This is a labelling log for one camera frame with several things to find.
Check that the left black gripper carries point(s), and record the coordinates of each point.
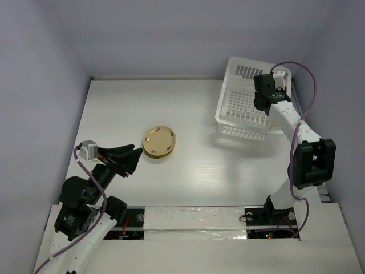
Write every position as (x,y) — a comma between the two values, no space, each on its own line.
(121,158)

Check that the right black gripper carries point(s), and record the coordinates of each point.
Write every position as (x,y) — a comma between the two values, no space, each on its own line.
(264,84)

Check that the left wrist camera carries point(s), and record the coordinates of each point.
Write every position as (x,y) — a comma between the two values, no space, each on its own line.
(88,151)

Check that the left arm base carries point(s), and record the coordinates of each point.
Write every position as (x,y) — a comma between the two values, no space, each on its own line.
(131,228)

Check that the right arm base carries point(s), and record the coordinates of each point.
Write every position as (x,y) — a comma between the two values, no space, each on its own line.
(259,225)

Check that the white foam front panel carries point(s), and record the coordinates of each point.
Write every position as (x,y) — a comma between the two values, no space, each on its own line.
(194,223)

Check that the white plastic dish rack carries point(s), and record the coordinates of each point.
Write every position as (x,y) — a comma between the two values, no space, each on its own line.
(236,115)

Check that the cream plate small flowers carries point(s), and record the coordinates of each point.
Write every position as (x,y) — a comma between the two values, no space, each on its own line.
(159,140)

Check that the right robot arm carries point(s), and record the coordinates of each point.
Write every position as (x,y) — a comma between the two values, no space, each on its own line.
(205,168)

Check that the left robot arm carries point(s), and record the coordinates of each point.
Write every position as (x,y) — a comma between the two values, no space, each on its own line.
(87,214)

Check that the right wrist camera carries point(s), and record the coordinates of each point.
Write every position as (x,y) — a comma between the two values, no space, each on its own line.
(280,79)

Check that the lime green plate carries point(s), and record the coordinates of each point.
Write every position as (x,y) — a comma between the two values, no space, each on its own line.
(153,156)

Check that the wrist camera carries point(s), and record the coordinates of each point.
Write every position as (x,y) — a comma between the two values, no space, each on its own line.
(280,79)
(88,151)

